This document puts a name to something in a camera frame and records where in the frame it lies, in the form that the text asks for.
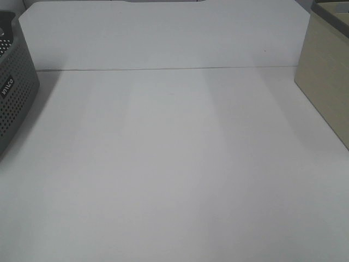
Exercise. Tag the white back panel board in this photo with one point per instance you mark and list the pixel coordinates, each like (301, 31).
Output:
(121, 35)

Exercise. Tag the grey perforated plastic basket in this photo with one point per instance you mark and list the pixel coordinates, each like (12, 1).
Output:
(19, 79)

